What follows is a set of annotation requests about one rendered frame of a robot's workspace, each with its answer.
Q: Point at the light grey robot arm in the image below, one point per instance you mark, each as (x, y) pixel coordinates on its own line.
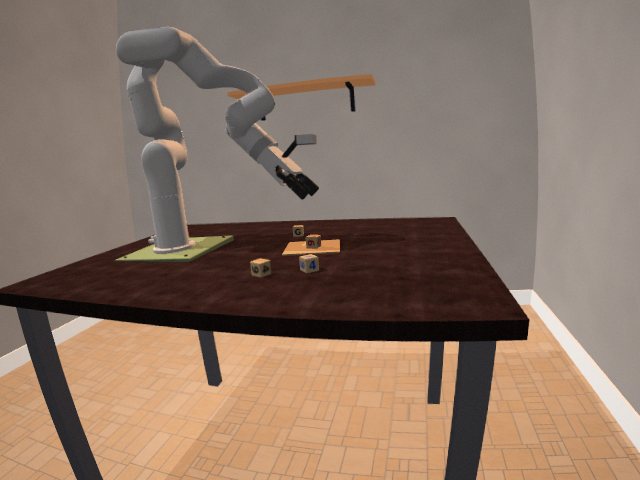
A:
(160, 158)

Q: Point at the orange flat mat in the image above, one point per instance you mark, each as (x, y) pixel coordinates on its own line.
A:
(299, 248)

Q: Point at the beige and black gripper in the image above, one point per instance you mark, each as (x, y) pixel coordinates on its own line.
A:
(270, 158)

